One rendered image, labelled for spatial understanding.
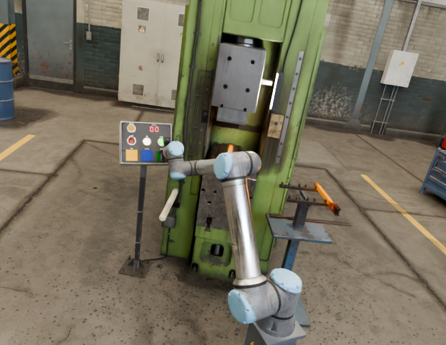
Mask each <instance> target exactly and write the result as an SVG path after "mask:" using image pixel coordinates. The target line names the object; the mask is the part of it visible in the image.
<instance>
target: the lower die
mask: <svg viewBox="0 0 446 345"><path fill-rule="evenodd" d="M229 144H232V143H228V144H225V143H221V144H219V145H218V149H217V151H216V153H215V156H214V154H213V155H212V157H211V159H216V158H217V156H218V155H219V154H221V153H226V152H228V148H229ZM239 147H241V146H239V145H235V144H234V145H233V152H237V150H238V148H239ZM239 149H240V148H239ZM238 151H240V150H238Z"/></svg>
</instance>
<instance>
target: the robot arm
mask: <svg viewBox="0 0 446 345"><path fill-rule="evenodd" d="M163 147H164V149H163V150H160V151H159V155H160V156H161V163H162V162H167V163H168V164H169V170H170V178H171V179H185V178H186V177H188V176H195V175H210V174H215V175H216V177H217V178H218V179H221V182H222V187H223V192H224V200H225V206H226V214H227V218H228V227H229V232H230V237H231V246H232V250H233V259H234V264H235V272H236V279H235V280H234V281H233V289H234V290H231V291H230V292H229V293H228V305H229V309H230V311H231V313H232V315H233V317H234V318H235V319H236V320H237V321H238V322H240V323H242V324H249V323H253V322H257V324H258V326H259V328H260V329H261V330H262V331H263V332H265V333H266V334H268V335H271V336H273V337H287V336H289V335H291V334H292V333H293V331H294V329H295V326H296V321H295V316H294V313H295V310H296V306H297V304H298V299H299V296H300V292H301V290H302V289H301V288H302V281H301V279H300V278H299V276H298V275H297V274H295V273H294V272H292V271H290V270H287V269H284V268H278V269H277V268H276V269H273V271H272V272H271V273H270V277H269V279H266V277H265V276H263V275H262V274H261V268H260V263H259V256H258V250H257V243H256V238H255V233H254V225H253V220H252V212H251V207H250V199H249V194H248V186H247V178H246V176H251V175H255V174H256V173H258V172H259V170H260V168H261V158H260V157H259V156H258V155H257V154H256V153H255V152H252V151H240V152H226V153H221V154H219V155H218V156H217V158H216V159H206V160H202V159H201V160H196V161H186V162H184V160H183V152H184V147H183V145H182V143H180V142H179V141H173V142H171V139H170V137H163Z"/></svg>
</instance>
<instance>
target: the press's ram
mask: <svg viewBox="0 0 446 345"><path fill-rule="evenodd" d="M266 52H267V51H266V50H265V48H261V47H245V46H241V45H237V44H235V43H231V42H223V43H220V48H219V53H218V63H217V68H216V73H215V83H214V88H213V97H212V102H211V105H212V106H217V107H220V106H221V104H223V107H224V108H228V109H233V110H241V111H243V110H244V108H246V111H247V112H253V113H255V111H256V106H257V100H258V95H259V89H260V85H261V84H264V85H269V86H271V85H272V81H270V80H266V79H262V74H263V67H264V63H265V56H266Z"/></svg>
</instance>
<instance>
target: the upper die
mask: <svg viewBox="0 0 446 345"><path fill-rule="evenodd" d="M247 114H248V112H247V111H246V108H244V110H243V111H241V110H233V109H228V108H224V107H223V104H221V106H220V107H218V115H217V120H218V121H222V122H227V123H235V124H238V125H246V118H247Z"/></svg>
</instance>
